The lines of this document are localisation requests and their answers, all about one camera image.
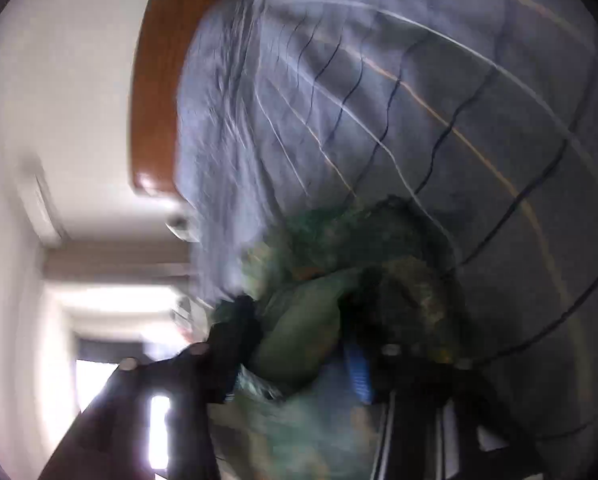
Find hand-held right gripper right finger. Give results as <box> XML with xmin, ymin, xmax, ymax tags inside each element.
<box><xmin>343</xmin><ymin>340</ymin><xmax>544</xmax><ymax>480</ymax></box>

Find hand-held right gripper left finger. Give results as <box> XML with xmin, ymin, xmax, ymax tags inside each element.
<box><xmin>39</xmin><ymin>295</ymin><xmax>260</xmax><ymax>480</ymax></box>

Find green printed satin jacket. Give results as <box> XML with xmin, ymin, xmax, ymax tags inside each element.
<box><xmin>211</xmin><ymin>195</ymin><xmax>467</xmax><ymax>480</ymax></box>

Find beige curtain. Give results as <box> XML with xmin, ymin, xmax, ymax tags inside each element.
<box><xmin>43</xmin><ymin>246</ymin><xmax>196</xmax><ymax>282</ymax></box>

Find small white fan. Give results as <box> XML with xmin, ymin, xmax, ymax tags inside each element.
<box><xmin>165</xmin><ymin>214</ymin><xmax>200</xmax><ymax>242</ymax></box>

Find white air conditioner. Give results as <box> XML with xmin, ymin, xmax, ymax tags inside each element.
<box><xmin>18</xmin><ymin>157</ymin><xmax>68</xmax><ymax>247</ymax></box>

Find blue checked duvet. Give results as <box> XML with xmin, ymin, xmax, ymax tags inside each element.
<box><xmin>173</xmin><ymin>0</ymin><xmax>598</xmax><ymax>480</ymax></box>

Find wooden bed headboard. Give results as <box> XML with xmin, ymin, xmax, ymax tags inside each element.
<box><xmin>130</xmin><ymin>0</ymin><xmax>252</xmax><ymax>202</ymax></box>

